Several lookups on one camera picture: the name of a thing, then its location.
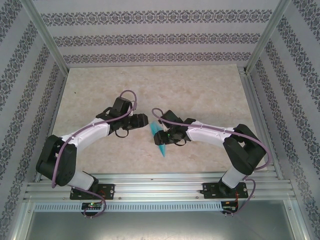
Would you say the aluminium frame post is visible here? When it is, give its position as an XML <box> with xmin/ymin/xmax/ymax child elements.
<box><xmin>21</xmin><ymin>0</ymin><xmax>70</xmax><ymax>73</ymax></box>
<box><xmin>244</xmin><ymin>0</ymin><xmax>292</xmax><ymax>75</ymax></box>

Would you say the marble pattern table mat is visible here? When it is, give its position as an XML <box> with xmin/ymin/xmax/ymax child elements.
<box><xmin>41</xmin><ymin>65</ymin><xmax>273</xmax><ymax>175</ymax></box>

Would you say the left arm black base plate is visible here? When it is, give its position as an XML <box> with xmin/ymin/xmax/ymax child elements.
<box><xmin>70</xmin><ymin>183</ymin><xmax>116</xmax><ymax>201</ymax></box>

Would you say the aluminium side rail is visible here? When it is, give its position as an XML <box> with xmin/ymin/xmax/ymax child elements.
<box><xmin>34</xmin><ymin>69</ymin><xmax>68</xmax><ymax>182</ymax></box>
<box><xmin>239</xmin><ymin>72</ymin><xmax>285</xmax><ymax>180</ymax></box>

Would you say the grey metal base panel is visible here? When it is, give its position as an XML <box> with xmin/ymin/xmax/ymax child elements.
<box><xmin>7</xmin><ymin>199</ymin><xmax>313</xmax><ymax>240</ymax></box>

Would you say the light blue paper sheet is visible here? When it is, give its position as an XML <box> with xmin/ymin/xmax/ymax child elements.
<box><xmin>149</xmin><ymin>121</ymin><xmax>168</xmax><ymax>158</ymax></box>

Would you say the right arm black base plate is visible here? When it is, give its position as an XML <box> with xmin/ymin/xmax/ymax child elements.
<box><xmin>202</xmin><ymin>182</ymin><xmax>248</xmax><ymax>200</ymax></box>

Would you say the slotted grey cable duct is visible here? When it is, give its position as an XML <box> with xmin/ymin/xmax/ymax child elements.
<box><xmin>33</xmin><ymin>201</ymin><xmax>223</xmax><ymax>212</ymax></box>

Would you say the aluminium mounting rail beam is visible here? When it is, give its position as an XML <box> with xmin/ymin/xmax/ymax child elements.
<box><xmin>23</xmin><ymin>172</ymin><xmax>293</xmax><ymax>201</ymax></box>

